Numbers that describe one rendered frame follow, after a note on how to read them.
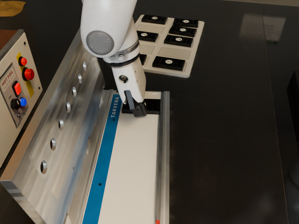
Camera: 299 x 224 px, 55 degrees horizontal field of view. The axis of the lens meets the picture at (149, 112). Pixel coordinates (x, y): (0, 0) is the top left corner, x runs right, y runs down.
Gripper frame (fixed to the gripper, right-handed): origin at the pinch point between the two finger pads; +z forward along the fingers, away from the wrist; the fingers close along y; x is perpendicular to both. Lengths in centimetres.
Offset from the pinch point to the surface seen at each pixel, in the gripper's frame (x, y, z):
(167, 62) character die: -6.3, 25.5, 3.9
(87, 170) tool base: 9.9, -17.5, 0.7
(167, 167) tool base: -6.6, -16.0, 3.9
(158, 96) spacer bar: -4.3, 6.7, 2.3
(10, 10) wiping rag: 61, 66, -9
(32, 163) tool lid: 9.4, -28.9, -16.5
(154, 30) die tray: -1, 50, 4
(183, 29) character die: -12, 49, 5
